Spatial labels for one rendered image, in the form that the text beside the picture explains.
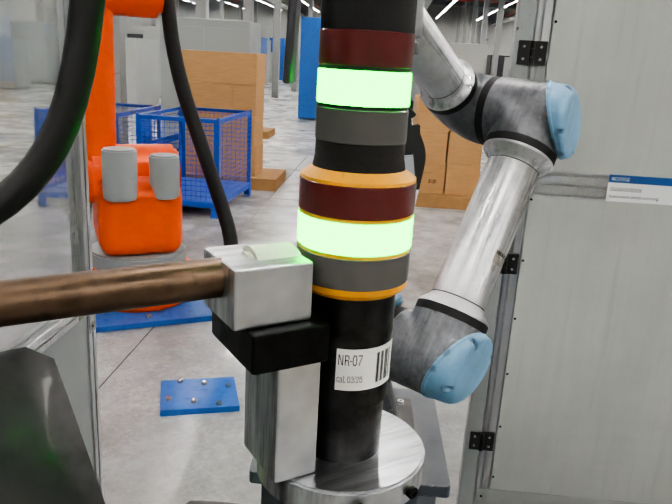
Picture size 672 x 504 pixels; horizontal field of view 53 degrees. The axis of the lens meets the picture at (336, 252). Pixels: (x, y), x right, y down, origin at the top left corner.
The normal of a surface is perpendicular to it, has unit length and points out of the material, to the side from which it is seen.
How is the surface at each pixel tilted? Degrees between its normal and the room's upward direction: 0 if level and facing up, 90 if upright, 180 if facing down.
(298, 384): 90
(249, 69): 90
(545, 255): 90
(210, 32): 90
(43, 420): 46
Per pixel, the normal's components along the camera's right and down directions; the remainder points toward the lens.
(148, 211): 0.40, 0.28
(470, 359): 0.72, 0.36
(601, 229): -0.08, 0.28
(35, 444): 0.59, -0.51
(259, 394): -0.86, 0.10
